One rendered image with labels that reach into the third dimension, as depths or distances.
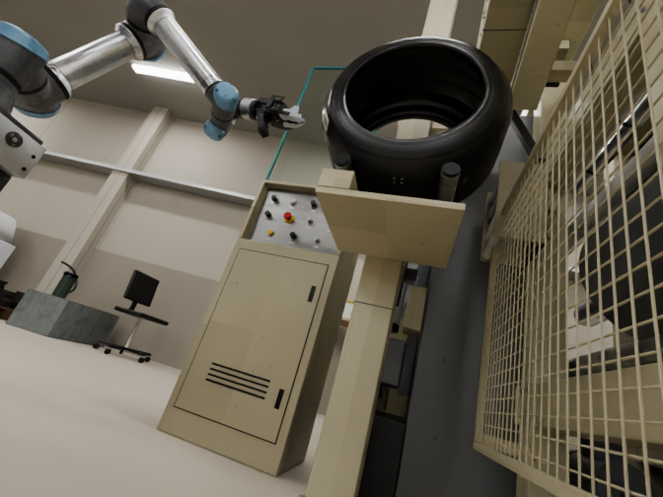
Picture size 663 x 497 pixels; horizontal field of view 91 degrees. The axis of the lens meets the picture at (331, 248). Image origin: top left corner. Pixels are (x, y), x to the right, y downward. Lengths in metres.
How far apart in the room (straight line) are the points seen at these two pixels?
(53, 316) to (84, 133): 4.29
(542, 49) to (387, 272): 0.88
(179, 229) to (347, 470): 5.19
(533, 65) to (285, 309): 1.30
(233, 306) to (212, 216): 4.25
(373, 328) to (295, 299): 0.52
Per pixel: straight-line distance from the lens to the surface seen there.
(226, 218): 5.66
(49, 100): 1.34
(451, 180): 0.88
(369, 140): 0.93
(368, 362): 1.06
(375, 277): 1.12
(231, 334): 1.56
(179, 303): 5.37
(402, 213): 0.85
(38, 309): 4.96
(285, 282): 1.53
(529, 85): 1.44
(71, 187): 7.43
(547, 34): 1.40
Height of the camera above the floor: 0.35
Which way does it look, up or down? 22 degrees up
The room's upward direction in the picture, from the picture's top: 17 degrees clockwise
